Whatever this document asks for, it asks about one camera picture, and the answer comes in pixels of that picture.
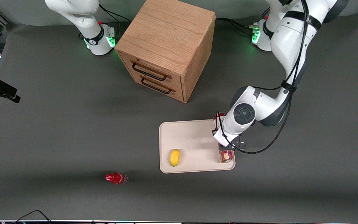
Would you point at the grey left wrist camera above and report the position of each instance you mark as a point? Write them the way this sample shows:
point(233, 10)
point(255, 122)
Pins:
point(240, 144)

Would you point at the wooden drawer cabinet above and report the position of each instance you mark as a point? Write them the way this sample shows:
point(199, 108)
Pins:
point(166, 34)

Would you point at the yellow lemon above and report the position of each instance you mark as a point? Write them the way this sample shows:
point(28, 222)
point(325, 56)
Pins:
point(175, 157)

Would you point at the cream plastic tray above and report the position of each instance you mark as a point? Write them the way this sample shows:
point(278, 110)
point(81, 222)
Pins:
point(191, 140)

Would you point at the red cookie box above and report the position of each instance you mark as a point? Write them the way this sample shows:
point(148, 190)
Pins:
point(226, 156)

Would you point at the red drink bottle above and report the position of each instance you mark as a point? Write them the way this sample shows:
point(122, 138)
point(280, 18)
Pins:
point(117, 178)

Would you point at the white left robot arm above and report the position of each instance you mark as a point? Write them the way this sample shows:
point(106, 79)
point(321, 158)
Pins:
point(291, 40)

